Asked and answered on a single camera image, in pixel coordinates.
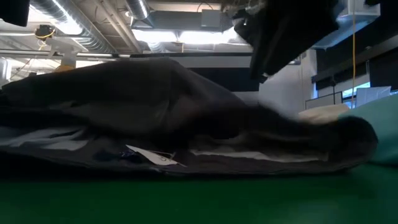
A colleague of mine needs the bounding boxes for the black garment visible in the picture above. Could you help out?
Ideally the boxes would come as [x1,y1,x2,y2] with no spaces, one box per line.
[0,0,379,175]

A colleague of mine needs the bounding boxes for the teal shorts with white lining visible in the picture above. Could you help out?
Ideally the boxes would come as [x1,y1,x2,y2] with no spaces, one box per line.
[338,93,398,166]

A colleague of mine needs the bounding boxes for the white paper garment tag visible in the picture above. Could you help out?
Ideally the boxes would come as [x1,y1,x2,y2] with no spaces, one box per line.
[126,144,178,166]

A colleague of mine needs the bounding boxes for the grey ceiling box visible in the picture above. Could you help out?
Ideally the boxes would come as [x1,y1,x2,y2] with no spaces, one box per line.
[200,9,223,29]

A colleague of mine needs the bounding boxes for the cream folded garment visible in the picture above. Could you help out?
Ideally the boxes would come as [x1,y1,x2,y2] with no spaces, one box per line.
[298,103,351,125]

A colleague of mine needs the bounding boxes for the white partition panel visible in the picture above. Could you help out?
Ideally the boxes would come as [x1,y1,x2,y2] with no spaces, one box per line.
[305,91,343,110]

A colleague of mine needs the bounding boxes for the white board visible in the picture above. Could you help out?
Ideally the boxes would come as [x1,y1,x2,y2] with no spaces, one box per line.
[354,86,392,108]

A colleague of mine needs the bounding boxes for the round silver ventilation duct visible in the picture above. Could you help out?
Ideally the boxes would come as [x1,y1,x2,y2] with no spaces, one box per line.
[126,0,155,27]

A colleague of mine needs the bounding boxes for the corrugated silver ventilation duct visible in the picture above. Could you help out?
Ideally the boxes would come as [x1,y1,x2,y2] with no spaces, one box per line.
[29,0,116,54]

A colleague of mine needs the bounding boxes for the black yellow ceiling cable reel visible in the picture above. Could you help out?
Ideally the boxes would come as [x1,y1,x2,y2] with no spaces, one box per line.
[34,24,57,40]

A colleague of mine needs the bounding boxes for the shiny metal duct hood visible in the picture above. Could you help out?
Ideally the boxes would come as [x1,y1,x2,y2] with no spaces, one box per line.
[310,0,382,50]

